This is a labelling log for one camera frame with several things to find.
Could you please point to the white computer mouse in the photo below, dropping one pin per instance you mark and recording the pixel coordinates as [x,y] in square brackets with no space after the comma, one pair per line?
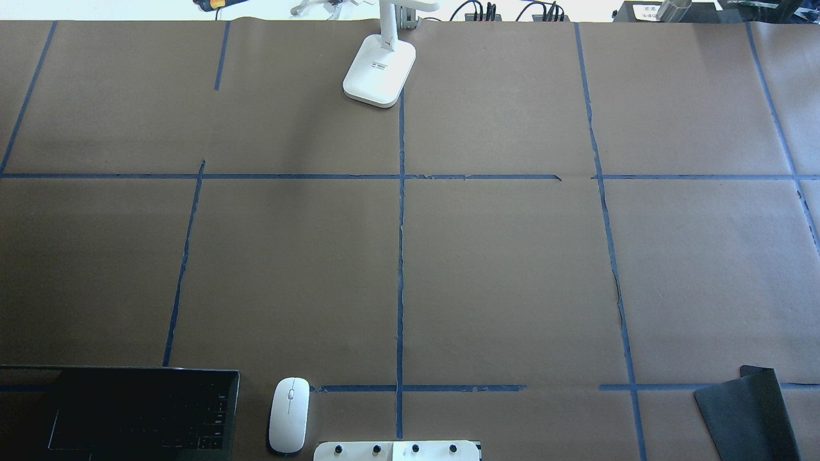
[288,418]

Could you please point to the black mouse pad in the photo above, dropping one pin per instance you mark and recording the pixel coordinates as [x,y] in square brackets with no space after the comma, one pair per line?
[747,418]

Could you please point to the grey laptop computer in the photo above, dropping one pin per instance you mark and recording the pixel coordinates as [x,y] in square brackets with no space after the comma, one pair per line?
[117,413]

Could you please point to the white desk lamp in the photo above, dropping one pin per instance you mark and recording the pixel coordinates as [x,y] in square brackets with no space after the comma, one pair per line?
[381,66]

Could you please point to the brown paper table cover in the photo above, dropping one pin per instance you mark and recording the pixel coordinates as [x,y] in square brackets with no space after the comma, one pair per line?
[555,236]

